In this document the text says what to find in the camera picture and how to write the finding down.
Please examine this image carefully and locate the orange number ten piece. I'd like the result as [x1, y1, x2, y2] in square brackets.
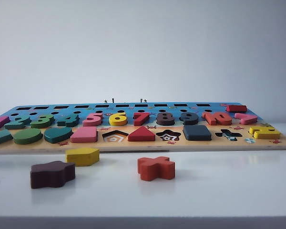
[202, 111, 233, 126]

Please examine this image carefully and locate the dark slate number nine piece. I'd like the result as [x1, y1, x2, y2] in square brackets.
[179, 112, 199, 126]

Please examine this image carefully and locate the brown star shape piece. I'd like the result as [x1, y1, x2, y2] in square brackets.
[30, 160, 76, 190]

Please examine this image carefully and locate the yellow pentagon shape piece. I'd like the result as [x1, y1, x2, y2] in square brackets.
[64, 147, 101, 167]

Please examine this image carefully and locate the yellow number six piece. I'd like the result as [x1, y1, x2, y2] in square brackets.
[108, 111, 128, 127]

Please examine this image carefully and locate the pink square shape piece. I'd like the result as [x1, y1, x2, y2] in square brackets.
[70, 125, 98, 144]

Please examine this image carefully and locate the green circle shape piece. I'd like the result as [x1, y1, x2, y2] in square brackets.
[12, 128, 43, 145]

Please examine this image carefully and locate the blue wooden number puzzle board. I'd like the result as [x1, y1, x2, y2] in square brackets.
[0, 102, 286, 155]

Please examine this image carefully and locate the dark teal heart piece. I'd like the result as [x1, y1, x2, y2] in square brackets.
[43, 126, 73, 144]

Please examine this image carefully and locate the red triangle shape piece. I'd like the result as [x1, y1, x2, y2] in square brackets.
[127, 125, 156, 142]

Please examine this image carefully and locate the green number three piece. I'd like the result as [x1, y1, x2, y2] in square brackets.
[30, 114, 55, 129]

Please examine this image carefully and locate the red number seven piece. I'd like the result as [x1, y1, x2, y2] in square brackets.
[133, 111, 152, 126]

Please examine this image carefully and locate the pink angle sign piece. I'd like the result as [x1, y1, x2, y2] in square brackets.
[234, 113, 258, 125]

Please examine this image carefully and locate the teal trapezoid shape piece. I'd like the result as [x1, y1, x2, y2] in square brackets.
[0, 129, 13, 146]

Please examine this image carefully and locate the dark slate square cube piece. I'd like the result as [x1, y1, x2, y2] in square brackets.
[183, 124, 213, 141]

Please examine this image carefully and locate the red minus sign block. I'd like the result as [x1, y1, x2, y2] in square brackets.
[226, 104, 248, 113]

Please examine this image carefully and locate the orange plus shape piece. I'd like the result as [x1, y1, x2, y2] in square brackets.
[137, 156, 176, 182]

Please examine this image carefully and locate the teal number two piece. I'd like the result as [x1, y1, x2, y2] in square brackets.
[5, 115, 32, 130]

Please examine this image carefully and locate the pink number five piece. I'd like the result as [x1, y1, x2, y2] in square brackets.
[82, 112, 104, 127]

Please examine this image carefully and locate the brown number eight piece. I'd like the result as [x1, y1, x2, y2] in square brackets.
[156, 112, 175, 126]

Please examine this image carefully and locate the yellow math sign piece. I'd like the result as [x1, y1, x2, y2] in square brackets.
[248, 125, 282, 140]

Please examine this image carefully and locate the dark teal number four piece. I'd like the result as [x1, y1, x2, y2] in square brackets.
[57, 114, 80, 128]

